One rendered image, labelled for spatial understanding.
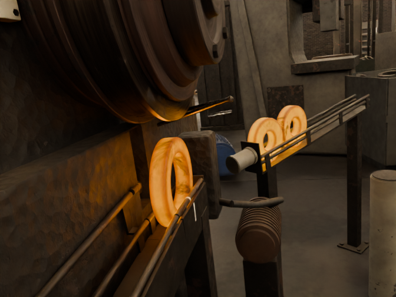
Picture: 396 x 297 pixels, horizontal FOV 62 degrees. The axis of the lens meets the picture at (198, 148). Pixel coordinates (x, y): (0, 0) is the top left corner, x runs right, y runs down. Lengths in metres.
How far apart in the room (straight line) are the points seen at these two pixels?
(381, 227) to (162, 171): 0.97
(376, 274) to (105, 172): 1.17
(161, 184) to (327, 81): 2.73
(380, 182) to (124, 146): 0.95
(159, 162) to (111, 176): 0.09
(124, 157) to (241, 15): 2.85
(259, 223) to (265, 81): 2.49
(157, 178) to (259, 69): 2.81
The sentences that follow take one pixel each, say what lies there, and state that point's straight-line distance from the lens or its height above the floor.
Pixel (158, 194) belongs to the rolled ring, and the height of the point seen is 0.76.
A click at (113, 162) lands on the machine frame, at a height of 0.83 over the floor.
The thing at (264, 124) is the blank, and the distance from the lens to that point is 1.10.
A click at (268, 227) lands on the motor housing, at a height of 0.52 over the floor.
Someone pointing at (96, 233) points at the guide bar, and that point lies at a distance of 0.54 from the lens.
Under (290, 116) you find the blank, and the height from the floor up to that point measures 0.76.
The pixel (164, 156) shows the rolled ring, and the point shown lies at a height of 0.82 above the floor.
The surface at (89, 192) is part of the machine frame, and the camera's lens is 0.54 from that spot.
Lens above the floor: 0.98
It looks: 14 degrees down
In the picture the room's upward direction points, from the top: 7 degrees counter-clockwise
